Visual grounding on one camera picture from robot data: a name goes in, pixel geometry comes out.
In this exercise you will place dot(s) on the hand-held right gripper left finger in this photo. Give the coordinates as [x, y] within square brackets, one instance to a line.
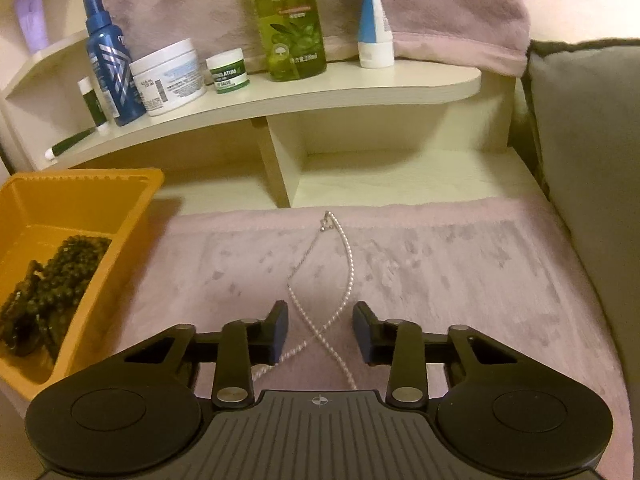
[277, 332]

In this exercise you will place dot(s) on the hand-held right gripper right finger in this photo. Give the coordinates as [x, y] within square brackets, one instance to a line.
[364, 332]

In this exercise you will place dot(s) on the orange ribbed plastic tray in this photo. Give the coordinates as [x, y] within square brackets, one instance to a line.
[60, 205]

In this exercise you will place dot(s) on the black smartwatch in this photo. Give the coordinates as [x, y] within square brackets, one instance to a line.
[15, 332]

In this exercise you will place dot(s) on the pink fluffy table towel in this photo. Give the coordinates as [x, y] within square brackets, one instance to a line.
[450, 270]

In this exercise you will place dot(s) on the cream wooden shelf unit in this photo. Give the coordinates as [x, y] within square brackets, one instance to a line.
[350, 85]

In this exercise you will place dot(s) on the small green jar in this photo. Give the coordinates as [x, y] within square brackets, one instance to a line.
[226, 72]

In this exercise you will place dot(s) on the white cream jar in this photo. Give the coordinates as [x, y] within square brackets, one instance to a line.
[167, 80]

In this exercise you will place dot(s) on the grey cushion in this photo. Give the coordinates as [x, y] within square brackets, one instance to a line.
[585, 160]

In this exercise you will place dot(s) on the dark green small tube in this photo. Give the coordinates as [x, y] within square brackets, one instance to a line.
[70, 144]

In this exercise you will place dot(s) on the white and green lip balm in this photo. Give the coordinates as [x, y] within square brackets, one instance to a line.
[92, 102]

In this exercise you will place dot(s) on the blue and white tube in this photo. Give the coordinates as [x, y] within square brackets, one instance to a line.
[375, 30]

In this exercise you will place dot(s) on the green oil spray bottle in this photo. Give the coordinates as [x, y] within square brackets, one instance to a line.
[290, 25]

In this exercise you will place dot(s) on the blue spray bottle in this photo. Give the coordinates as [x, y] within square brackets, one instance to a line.
[112, 65]

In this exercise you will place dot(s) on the pink hanging towel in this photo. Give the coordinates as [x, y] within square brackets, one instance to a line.
[190, 5]

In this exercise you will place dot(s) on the purple tube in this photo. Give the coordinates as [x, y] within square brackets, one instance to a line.
[31, 20]

